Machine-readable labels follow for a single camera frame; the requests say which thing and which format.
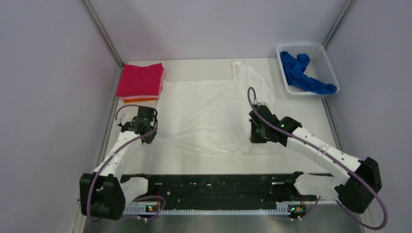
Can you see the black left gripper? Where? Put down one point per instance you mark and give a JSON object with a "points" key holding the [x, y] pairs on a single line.
{"points": [[149, 140]]}

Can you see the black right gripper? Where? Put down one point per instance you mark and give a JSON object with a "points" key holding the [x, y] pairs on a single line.
{"points": [[254, 138]]}

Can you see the white printed t-shirt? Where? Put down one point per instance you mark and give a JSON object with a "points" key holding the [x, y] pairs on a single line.
{"points": [[213, 116]]}

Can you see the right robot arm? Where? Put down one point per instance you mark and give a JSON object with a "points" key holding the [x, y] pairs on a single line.
{"points": [[352, 181]]}

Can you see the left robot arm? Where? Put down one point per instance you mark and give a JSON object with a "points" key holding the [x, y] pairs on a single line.
{"points": [[102, 193]]}

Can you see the magenta folded t-shirt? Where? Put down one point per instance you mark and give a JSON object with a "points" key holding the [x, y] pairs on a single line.
{"points": [[131, 68]]}

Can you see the pink folded t-shirt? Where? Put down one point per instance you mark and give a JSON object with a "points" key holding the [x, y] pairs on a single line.
{"points": [[142, 84]]}

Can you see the blue t-shirt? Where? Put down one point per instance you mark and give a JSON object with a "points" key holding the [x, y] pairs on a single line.
{"points": [[294, 68]]}

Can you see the white plastic basket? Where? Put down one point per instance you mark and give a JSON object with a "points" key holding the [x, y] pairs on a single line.
{"points": [[319, 67]]}

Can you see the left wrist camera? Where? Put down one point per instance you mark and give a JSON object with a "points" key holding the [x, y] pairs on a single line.
{"points": [[124, 118]]}

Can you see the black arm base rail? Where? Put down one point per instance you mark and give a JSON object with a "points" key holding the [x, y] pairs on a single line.
{"points": [[223, 192]]}

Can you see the white slotted cable duct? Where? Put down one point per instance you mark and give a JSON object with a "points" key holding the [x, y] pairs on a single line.
{"points": [[280, 210]]}

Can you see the left corner metal post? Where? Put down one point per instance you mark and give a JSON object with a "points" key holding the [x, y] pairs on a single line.
{"points": [[102, 31]]}

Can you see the corner metal post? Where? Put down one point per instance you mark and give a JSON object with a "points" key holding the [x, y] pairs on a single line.
{"points": [[102, 31], [339, 19]]}

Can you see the right corner metal post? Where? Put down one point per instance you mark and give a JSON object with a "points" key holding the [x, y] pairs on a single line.
{"points": [[339, 19]]}

